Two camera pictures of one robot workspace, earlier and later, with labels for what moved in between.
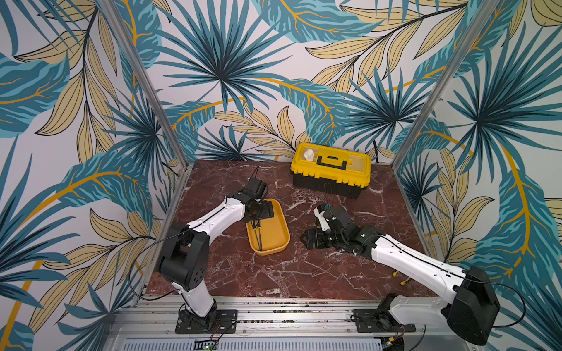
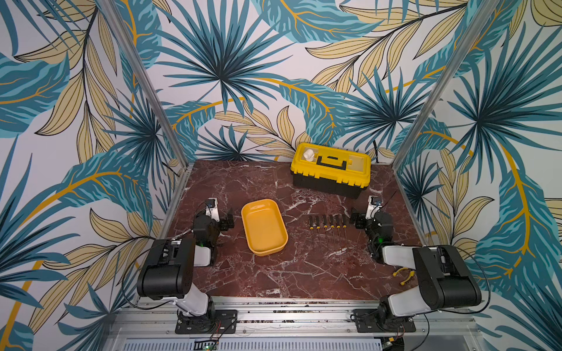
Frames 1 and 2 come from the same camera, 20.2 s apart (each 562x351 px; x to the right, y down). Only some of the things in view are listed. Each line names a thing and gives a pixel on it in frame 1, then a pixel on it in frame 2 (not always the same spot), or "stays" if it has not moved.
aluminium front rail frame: x=283 y=325 stays
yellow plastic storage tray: x=275 y=232 stays
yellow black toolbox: x=330 y=170 stays
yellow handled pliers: x=402 y=283 stays
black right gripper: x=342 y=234 to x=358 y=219
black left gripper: x=268 y=211 to x=224 y=225
